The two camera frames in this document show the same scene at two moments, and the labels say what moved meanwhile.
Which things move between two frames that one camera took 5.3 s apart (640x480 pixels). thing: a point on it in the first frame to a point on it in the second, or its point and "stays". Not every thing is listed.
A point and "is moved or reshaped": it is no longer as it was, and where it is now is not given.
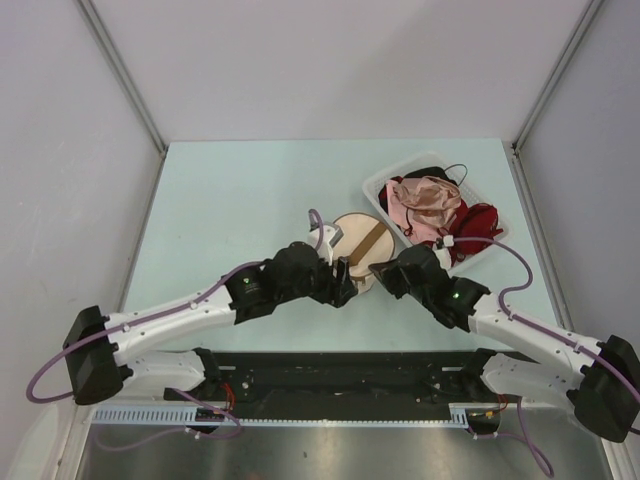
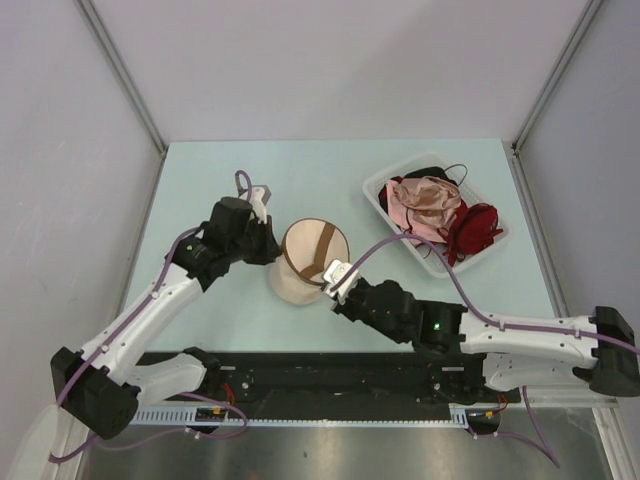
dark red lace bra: [475, 221] stays
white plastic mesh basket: [470, 191] stays
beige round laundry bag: [366, 242] is moved or reshaped
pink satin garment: [423, 205] stays
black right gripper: [387, 272] to [344, 309]
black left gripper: [336, 290] to [270, 249]
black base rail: [340, 377] stays
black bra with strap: [438, 172] stays
